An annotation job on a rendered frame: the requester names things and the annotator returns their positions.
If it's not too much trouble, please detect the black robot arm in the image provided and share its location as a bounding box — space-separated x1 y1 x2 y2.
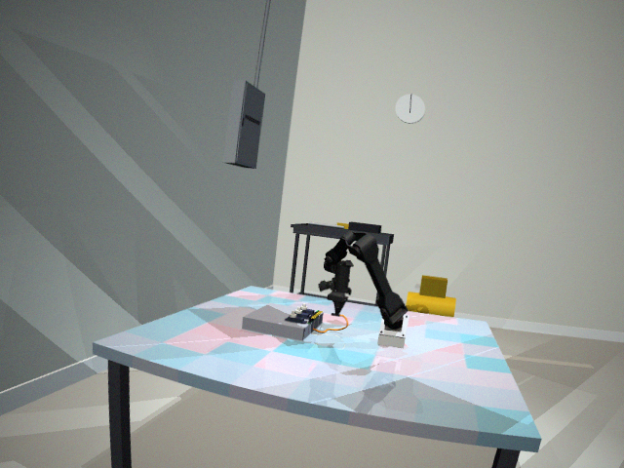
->
318 230 409 332

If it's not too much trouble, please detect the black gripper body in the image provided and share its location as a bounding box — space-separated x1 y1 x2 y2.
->
328 276 352 302

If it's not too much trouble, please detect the black pin header strip with gold pins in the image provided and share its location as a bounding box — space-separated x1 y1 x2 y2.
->
307 310 320 324

